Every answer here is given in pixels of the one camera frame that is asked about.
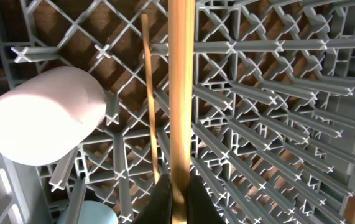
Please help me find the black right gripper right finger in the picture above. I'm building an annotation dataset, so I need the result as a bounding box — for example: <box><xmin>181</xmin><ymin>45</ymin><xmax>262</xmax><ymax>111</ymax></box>
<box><xmin>187</xmin><ymin>175</ymin><xmax>225</xmax><ymax>224</ymax></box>

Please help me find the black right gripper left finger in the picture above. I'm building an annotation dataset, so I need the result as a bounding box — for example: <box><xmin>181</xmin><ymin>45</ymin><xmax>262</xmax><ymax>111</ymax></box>
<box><xmin>132</xmin><ymin>174</ymin><xmax>172</xmax><ymax>224</ymax></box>

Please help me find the light blue plastic cup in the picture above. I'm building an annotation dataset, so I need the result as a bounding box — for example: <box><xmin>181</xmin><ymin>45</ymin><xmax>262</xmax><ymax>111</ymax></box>
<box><xmin>56</xmin><ymin>200</ymin><xmax>119</xmax><ymax>224</ymax></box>

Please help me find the pink plastic cup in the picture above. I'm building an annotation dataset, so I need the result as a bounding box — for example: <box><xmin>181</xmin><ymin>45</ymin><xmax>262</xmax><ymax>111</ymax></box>
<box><xmin>0</xmin><ymin>66</ymin><xmax>107</xmax><ymax>166</ymax></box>

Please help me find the wooden chopstick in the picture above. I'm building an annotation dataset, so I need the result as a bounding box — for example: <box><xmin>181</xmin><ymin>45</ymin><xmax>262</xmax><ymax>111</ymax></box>
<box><xmin>168</xmin><ymin>0</ymin><xmax>195</xmax><ymax>224</ymax></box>
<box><xmin>141</xmin><ymin>14</ymin><xmax>160</xmax><ymax>185</ymax></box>

